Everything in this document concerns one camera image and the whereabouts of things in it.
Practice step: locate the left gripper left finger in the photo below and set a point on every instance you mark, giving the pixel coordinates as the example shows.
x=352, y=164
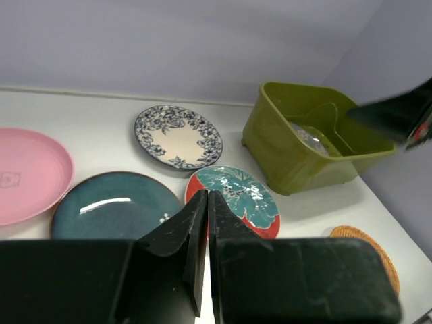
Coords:
x=171, y=262

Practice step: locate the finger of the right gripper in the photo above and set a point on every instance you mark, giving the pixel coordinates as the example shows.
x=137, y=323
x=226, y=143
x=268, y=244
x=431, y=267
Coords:
x=404, y=117

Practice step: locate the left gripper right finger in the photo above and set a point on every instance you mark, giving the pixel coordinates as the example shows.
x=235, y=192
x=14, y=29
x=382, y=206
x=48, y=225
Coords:
x=236, y=263

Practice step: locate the red teal flower plate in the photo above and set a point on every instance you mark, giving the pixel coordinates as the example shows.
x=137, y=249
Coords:
x=247, y=197

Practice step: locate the dark teal glazed plate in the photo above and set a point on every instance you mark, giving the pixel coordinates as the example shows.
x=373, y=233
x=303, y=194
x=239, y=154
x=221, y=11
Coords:
x=112, y=205

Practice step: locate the grey reindeer plate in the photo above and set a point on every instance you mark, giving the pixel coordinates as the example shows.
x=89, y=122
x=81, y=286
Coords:
x=310, y=139

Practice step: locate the green plastic bin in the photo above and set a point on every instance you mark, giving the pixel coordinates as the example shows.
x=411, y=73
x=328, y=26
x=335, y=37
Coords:
x=288, y=164

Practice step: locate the blue floral white plate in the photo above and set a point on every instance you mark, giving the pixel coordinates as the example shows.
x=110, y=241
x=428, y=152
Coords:
x=178, y=137

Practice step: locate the orange woven round plate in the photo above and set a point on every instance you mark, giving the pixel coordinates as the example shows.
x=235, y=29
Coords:
x=346, y=231

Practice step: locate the pink plastic plate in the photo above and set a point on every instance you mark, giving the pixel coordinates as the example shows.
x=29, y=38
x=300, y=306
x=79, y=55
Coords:
x=36, y=172

